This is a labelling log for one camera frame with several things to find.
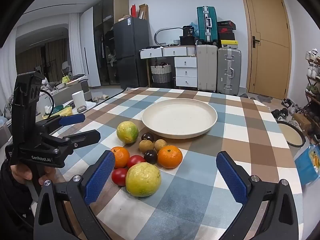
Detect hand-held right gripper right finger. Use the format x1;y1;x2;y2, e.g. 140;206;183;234
216;151;299;240

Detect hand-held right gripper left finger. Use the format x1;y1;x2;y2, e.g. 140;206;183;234
34;150;116;240

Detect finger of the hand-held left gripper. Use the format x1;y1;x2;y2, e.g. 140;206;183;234
42;129;101;153
37;113;86;133

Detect red tomato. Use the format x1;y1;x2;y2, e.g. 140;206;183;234
127;155;146;168
111;168;128;187

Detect orange tangerine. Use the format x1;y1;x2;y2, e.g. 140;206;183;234
111;146;130;168
157;145;183;169

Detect green-patched yellow citrus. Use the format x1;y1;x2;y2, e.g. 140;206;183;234
116;121;139;144

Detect small brown pear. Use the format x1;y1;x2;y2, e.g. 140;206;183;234
139;140;153;153
154;139;168;152

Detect cream round plate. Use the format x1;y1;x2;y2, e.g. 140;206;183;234
142;98;218;138

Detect person's left hand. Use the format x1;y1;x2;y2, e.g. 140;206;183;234
10;165;57;187

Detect white cylinder appliance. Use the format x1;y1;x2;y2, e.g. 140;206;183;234
72;91;87;109

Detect checkered tablecloth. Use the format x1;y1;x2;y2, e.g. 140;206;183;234
54;87;304;240

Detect white wardrobe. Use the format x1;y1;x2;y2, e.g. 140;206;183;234
79;7;101;87

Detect round black-rimmed tray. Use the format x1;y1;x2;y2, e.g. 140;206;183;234
277;121;306;147

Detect blue snack bag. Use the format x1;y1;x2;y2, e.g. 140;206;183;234
294;145;320;186

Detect white curtain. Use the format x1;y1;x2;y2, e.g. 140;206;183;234
69;12;85;75

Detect dark glass wardrobe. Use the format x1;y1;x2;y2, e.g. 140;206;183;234
93;0;129;87

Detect dark grey refrigerator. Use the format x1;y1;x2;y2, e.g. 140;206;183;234
114;17;150;89

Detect shoes on floor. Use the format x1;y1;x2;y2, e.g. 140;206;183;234
271;97;303;121

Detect brown cardboard box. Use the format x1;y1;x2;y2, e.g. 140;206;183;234
292;112;312;135

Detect wicker basket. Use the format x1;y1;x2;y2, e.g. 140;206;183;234
150;62;172;83

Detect silver suitcase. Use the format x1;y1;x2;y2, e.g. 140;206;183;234
217;47;242;95

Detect beige suitcase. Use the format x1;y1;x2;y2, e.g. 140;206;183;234
196;44;218;92

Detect white drawer desk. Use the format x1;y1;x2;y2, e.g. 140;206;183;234
139;45;197;89

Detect wooden shoe rack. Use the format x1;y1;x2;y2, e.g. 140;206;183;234
304;50;320;140

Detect oval vanity mirror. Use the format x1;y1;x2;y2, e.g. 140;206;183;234
154;27;185;46

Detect open cardboard box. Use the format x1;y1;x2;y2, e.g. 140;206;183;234
139;4;149;20

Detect large black box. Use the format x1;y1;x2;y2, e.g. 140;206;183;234
179;35;197;46

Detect wooden door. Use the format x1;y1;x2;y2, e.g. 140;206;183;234
239;0;292;100

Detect red and black shoebox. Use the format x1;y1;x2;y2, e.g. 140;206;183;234
218;28;236;40

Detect teal suitcase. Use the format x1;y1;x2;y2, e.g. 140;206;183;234
197;6;218;43

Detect black cable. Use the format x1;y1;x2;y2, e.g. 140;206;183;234
39;89;55;118

